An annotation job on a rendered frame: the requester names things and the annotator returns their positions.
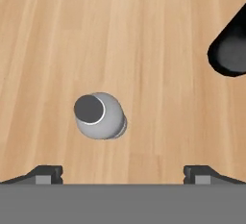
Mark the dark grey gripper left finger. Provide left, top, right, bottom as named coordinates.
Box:
left=0, top=164, right=64, bottom=186

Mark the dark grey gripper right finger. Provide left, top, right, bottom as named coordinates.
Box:
left=183, top=164, right=246, bottom=186

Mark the grey bottle with dark cap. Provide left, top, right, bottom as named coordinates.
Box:
left=73, top=91, right=128, bottom=140

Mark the black bottle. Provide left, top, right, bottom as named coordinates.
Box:
left=207, top=2, right=246, bottom=78

